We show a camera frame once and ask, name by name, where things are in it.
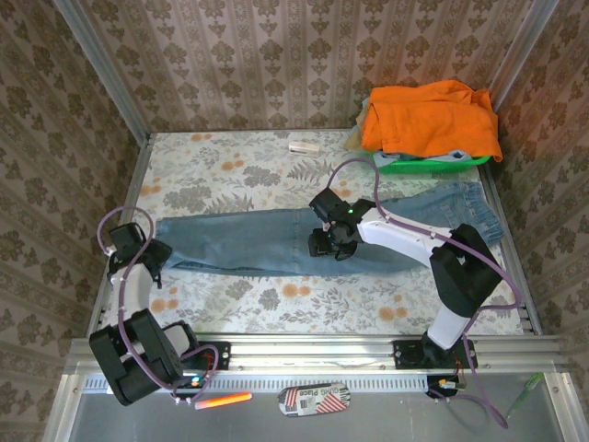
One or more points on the aluminium frame post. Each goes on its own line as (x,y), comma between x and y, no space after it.
(520,50)
(106,69)

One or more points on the aluminium table side rail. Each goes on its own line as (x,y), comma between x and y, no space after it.
(129,184)
(513,221)

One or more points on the blue denim jeans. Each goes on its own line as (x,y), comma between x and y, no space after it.
(257,239)

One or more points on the striped printed pouch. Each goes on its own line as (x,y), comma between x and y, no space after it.
(313,400)

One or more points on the green pen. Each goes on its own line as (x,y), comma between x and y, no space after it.
(524,396)

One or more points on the small white box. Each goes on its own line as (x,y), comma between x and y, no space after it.
(303,147)

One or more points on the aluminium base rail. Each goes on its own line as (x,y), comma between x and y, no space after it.
(313,352)

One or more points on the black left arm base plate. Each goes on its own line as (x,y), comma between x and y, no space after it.
(221,354)

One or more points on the orange cloth garment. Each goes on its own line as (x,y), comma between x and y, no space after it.
(432,119)

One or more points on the beige garment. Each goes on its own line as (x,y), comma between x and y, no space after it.
(356,138)

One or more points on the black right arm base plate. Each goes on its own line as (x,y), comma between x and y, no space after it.
(407,354)

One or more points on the orange highlighter pen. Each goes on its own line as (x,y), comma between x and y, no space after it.
(223,400)

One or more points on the light blue garment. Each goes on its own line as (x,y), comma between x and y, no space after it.
(453,156)

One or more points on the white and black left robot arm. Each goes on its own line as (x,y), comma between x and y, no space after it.
(133,290)

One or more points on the floral tablecloth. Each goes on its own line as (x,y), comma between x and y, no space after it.
(276,184)

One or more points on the black connector board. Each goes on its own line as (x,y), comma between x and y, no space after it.
(193,384)
(444,387)

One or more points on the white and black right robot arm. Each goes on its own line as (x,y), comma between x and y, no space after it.
(396,235)

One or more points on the green plastic basket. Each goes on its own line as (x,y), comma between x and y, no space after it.
(437,166)

